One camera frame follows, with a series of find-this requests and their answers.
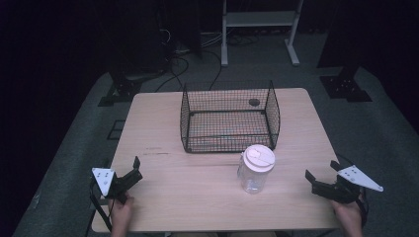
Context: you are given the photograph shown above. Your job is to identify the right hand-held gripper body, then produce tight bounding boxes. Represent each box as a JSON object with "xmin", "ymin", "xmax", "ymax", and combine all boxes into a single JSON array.
[{"xmin": 310, "ymin": 164, "xmax": 385, "ymax": 204}]

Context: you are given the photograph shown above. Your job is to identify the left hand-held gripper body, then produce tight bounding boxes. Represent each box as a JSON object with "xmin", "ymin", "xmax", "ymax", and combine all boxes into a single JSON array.
[{"xmin": 91, "ymin": 167, "xmax": 144, "ymax": 205}]

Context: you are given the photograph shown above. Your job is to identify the clear plastic jar white lid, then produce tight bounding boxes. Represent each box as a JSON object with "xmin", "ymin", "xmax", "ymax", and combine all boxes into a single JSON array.
[{"xmin": 236, "ymin": 143, "xmax": 277, "ymax": 195}]

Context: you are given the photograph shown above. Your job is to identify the black wire mesh basket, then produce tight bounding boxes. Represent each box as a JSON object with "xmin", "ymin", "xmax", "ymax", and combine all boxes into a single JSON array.
[{"xmin": 179, "ymin": 79, "xmax": 282, "ymax": 154}]

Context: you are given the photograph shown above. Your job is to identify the person's left hand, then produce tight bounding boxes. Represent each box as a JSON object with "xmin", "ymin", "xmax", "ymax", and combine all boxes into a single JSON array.
[{"xmin": 107, "ymin": 193, "xmax": 135, "ymax": 230}]

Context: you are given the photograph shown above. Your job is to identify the person's right hand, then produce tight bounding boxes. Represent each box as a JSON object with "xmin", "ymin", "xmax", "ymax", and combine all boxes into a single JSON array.
[{"xmin": 330, "ymin": 196, "xmax": 364, "ymax": 231}]

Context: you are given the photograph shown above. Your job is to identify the black stand base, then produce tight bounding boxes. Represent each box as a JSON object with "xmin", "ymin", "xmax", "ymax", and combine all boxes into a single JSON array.
[
  {"xmin": 318, "ymin": 63, "xmax": 374, "ymax": 104},
  {"xmin": 97, "ymin": 63, "xmax": 166, "ymax": 108}
]

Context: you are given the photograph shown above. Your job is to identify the white metal stand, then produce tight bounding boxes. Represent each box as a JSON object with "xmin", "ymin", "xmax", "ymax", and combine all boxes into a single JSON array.
[{"xmin": 220, "ymin": 0, "xmax": 304, "ymax": 68}]

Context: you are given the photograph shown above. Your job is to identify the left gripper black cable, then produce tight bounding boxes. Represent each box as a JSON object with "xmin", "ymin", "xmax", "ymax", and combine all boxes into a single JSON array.
[{"xmin": 84, "ymin": 177, "xmax": 116, "ymax": 237}]

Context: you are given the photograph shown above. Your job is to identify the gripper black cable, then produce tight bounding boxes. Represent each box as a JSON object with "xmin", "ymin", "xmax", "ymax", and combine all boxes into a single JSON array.
[
  {"xmin": 84, "ymin": 177, "xmax": 116, "ymax": 237},
  {"xmin": 357, "ymin": 187, "xmax": 371, "ymax": 229}
]

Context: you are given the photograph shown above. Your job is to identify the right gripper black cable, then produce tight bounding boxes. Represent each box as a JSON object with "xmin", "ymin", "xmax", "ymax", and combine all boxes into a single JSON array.
[{"xmin": 357, "ymin": 187, "xmax": 371, "ymax": 229}]

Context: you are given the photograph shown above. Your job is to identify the black rectangular floor frame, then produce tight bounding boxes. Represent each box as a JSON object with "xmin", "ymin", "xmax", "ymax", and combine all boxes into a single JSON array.
[{"xmin": 106, "ymin": 119, "xmax": 126, "ymax": 141}]

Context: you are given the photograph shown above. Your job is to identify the black floor cable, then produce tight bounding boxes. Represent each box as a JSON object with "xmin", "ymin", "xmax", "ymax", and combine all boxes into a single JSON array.
[
  {"xmin": 201, "ymin": 48, "xmax": 223, "ymax": 92},
  {"xmin": 153, "ymin": 55, "xmax": 191, "ymax": 94}
]

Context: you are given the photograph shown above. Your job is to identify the white floor cables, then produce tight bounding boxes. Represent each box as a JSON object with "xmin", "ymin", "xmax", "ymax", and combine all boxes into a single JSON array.
[{"xmin": 199, "ymin": 31, "xmax": 228, "ymax": 48}]

